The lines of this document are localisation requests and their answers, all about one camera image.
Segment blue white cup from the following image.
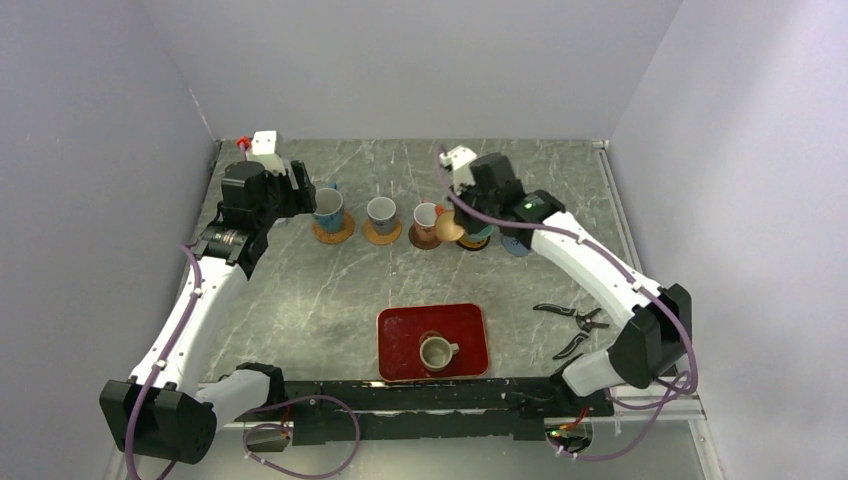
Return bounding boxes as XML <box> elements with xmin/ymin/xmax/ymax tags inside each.
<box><xmin>313</xmin><ymin>183</ymin><xmax>345</xmax><ymax>233</ymax></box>

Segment teal green cup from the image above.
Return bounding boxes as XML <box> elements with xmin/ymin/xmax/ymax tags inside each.
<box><xmin>463</xmin><ymin>225</ymin><xmax>494</xmax><ymax>243</ymax></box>

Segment woven rattan coaster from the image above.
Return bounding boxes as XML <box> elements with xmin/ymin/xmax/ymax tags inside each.
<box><xmin>312</xmin><ymin>212</ymin><xmax>355</xmax><ymax>245</ymax></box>
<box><xmin>362</xmin><ymin>218</ymin><xmax>403</xmax><ymax>246</ymax></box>

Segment blue felt coaster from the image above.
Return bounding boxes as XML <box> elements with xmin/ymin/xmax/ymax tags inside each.
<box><xmin>501</xmin><ymin>236</ymin><xmax>531</xmax><ymax>257</ymax></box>

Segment black orange smiley coaster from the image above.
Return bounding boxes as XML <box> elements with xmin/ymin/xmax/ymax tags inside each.
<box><xmin>456</xmin><ymin>236</ymin><xmax>491</xmax><ymax>252</ymax></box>

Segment orange cup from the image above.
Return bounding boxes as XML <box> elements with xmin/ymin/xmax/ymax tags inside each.
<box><xmin>434</xmin><ymin>205</ymin><xmax>465</xmax><ymax>242</ymax></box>

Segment red white cup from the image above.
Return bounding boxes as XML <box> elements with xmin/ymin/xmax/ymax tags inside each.
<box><xmin>413</xmin><ymin>202</ymin><xmax>437</xmax><ymax>240</ymax></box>

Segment small white cup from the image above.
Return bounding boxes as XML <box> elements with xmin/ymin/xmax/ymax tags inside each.
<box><xmin>366</xmin><ymin>196</ymin><xmax>397</xmax><ymax>236</ymax></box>

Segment dark wooden coaster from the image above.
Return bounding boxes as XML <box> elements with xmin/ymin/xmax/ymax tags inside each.
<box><xmin>408</xmin><ymin>226</ymin><xmax>442</xmax><ymax>250</ymax></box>

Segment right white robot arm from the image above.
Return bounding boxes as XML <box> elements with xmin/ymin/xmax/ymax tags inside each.
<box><xmin>435</xmin><ymin>147</ymin><xmax>698</xmax><ymax>415</ymax></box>

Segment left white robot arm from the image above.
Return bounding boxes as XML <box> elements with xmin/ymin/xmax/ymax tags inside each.
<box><xmin>99</xmin><ymin>161</ymin><xmax>316</xmax><ymax>469</ymax></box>

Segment olive green cup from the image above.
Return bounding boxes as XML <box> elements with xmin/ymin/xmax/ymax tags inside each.
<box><xmin>419</xmin><ymin>336</ymin><xmax>460</xmax><ymax>372</ymax></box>

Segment black pliers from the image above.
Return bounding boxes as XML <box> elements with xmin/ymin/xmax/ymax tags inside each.
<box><xmin>532</xmin><ymin>301</ymin><xmax>611</xmax><ymax>362</ymax></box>

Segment red serving tray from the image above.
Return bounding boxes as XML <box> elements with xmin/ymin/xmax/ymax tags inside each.
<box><xmin>376</xmin><ymin>303</ymin><xmax>489</xmax><ymax>382</ymax></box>

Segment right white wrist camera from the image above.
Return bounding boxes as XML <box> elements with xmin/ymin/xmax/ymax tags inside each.
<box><xmin>438</xmin><ymin>145</ymin><xmax>478</xmax><ymax>194</ymax></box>

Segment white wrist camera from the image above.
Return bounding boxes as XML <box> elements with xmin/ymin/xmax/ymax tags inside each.
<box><xmin>236</xmin><ymin>130</ymin><xmax>286</xmax><ymax>175</ymax></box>
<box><xmin>438</xmin><ymin>145</ymin><xmax>478</xmax><ymax>194</ymax></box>

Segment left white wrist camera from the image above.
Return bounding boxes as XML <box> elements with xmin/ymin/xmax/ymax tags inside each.
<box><xmin>236</xmin><ymin>130</ymin><xmax>286</xmax><ymax>175</ymax></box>

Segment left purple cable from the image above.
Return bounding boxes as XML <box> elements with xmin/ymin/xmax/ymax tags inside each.
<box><xmin>122</xmin><ymin>241</ymin><xmax>361</xmax><ymax>480</ymax></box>

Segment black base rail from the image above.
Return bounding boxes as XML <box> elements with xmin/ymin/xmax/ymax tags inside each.
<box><xmin>237</xmin><ymin>377</ymin><xmax>614</xmax><ymax>446</ymax></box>

